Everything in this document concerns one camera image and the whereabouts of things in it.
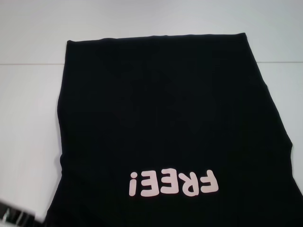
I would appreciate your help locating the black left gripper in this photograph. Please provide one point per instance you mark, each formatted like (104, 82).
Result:
(16, 214)

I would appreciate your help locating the black t-shirt with FREE print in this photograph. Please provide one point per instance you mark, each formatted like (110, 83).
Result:
(165, 106)

